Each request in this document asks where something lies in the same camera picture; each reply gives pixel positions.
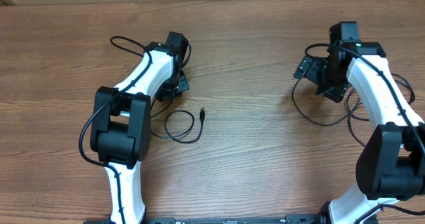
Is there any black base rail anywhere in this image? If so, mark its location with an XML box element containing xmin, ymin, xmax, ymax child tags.
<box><xmin>82</xmin><ymin>213</ymin><xmax>378</xmax><ymax>224</ymax></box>

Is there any black USB cable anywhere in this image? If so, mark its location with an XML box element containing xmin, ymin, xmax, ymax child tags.
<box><xmin>291</xmin><ymin>74</ymin><xmax>363</xmax><ymax>128</ymax></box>
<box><xmin>149</xmin><ymin>96</ymin><xmax>207</xmax><ymax>144</ymax></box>
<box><xmin>345</xmin><ymin>72</ymin><xmax>416</xmax><ymax>148</ymax></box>

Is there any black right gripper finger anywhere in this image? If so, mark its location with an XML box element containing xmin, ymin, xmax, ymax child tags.
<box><xmin>294</xmin><ymin>56</ymin><xmax>314</xmax><ymax>80</ymax></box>
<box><xmin>315</xmin><ymin>84</ymin><xmax>351</xmax><ymax>103</ymax></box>

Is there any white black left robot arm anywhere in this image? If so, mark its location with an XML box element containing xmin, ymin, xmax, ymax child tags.
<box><xmin>82</xmin><ymin>37</ymin><xmax>191</xmax><ymax>223</ymax></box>

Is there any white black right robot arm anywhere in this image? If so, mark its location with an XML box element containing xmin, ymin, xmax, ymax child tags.
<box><xmin>294</xmin><ymin>41</ymin><xmax>424</xmax><ymax>223</ymax></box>

